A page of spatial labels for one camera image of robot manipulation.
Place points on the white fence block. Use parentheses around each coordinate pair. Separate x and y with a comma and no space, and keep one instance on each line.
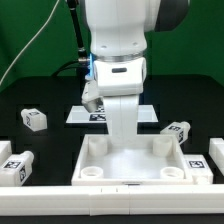
(5,150)
(216,152)

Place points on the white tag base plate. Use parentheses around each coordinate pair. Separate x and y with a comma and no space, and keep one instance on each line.
(79,115)

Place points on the white left fence block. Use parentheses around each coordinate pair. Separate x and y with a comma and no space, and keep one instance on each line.
(5,150)

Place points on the white right fence block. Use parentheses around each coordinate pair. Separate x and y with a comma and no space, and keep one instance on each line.
(216,152)

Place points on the white front fence wall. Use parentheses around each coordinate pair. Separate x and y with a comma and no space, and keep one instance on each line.
(104,200)

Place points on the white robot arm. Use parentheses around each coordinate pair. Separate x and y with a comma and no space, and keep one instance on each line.
(118,43)

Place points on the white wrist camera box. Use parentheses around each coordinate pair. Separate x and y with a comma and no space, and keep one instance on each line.
(91,97)

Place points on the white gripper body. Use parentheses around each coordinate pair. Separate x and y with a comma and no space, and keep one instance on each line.
(120,85)

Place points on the white square tabletop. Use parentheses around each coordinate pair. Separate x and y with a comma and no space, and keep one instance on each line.
(152,159)

